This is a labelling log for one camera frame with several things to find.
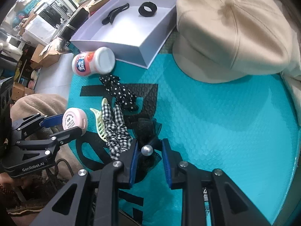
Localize pink round compact case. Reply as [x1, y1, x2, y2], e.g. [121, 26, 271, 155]
[62, 108, 88, 136]

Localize cream hair claw clip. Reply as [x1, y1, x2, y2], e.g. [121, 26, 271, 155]
[90, 108, 108, 143]

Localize black white gingham scrunchie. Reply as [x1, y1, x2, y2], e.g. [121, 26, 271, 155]
[102, 103, 133, 160]

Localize black polka dot scrunchie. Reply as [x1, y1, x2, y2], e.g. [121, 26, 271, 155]
[100, 74, 139, 112]

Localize pink white plastic bottle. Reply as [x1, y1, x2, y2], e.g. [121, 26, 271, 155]
[71, 47, 116, 76]

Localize black mesh bow with pearl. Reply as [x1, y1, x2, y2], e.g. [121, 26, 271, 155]
[132, 118, 162, 183]

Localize black hair claw clip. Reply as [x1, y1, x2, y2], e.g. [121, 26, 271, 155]
[102, 3, 130, 25]

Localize black velvet hair band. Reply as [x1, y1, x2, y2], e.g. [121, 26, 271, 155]
[138, 2, 157, 17]

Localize brown cardboard box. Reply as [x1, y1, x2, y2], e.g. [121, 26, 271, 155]
[30, 44, 61, 69]

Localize teal Poizon cardboard box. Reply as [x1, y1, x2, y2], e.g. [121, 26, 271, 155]
[62, 40, 81, 55]

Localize teal bubble mailer bag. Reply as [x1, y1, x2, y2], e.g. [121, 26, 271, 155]
[67, 53, 301, 226]

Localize white storage bin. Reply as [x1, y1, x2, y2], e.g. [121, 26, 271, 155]
[22, 15, 57, 47]

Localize open cardboard box red items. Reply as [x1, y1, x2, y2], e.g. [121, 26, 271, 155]
[80, 0, 110, 15]

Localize lavender open gift box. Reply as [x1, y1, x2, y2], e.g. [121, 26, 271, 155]
[70, 0, 176, 69]

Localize beige puffer jacket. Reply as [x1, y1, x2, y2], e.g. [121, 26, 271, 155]
[274, 0, 300, 118]

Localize beige newsboy cap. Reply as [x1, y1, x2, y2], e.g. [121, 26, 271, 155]
[173, 0, 293, 83]

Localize black box with strap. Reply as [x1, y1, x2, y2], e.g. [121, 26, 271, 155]
[59, 8, 89, 41]

